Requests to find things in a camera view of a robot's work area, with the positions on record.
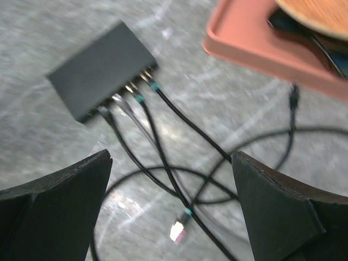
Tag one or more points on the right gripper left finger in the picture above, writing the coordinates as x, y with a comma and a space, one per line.
53, 217

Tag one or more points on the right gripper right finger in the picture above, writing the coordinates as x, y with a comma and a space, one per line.
287, 219

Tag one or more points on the black network switch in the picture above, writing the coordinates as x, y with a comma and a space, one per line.
100, 70

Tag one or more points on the terracotta plastic tray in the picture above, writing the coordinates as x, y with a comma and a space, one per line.
237, 31

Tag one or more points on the woven bamboo basket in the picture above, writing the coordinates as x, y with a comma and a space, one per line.
325, 17

